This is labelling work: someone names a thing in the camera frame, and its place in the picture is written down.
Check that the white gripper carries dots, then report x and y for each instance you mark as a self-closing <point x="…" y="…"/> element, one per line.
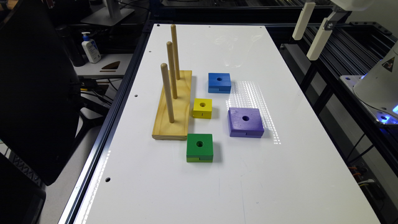
<point x="325" y="30"/>

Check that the rear wooden peg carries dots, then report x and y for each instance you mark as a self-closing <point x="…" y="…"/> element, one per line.
<point x="175" y="50"/>

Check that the wooden peg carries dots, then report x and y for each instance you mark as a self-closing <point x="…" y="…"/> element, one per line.
<point x="175" y="50"/>
<point x="167" y="91"/>
<point x="173" y="82"/>

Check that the middle wooden peg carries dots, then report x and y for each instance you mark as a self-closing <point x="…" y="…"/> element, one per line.
<point x="173" y="82"/>

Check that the white pump lotion bottle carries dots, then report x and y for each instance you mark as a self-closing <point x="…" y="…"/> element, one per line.
<point x="90" y="48"/>

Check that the wooden peg base board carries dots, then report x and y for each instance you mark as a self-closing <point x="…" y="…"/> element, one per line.
<point x="178" y="130"/>

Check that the blue block with hole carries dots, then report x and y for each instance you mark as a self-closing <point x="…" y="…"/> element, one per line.
<point x="219" y="83"/>

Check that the green block with hole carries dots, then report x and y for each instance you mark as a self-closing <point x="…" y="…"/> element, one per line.
<point x="199" y="148"/>

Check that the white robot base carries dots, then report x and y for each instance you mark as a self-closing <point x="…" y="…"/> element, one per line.
<point x="377" y="89"/>

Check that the front wooden peg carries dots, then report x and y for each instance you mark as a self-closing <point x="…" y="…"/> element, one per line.
<point x="167" y="91"/>

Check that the yellow block with hole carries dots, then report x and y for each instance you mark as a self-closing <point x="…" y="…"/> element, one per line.
<point x="202" y="108"/>

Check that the purple block with hole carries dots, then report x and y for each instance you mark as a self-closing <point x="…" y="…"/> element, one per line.
<point x="245" y="123"/>

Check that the black cylindrical bottle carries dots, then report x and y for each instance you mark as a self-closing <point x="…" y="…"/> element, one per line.
<point x="74" y="55"/>

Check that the grey monitor stand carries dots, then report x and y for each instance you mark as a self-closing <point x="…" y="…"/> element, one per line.
<point x="109" y="15"/>

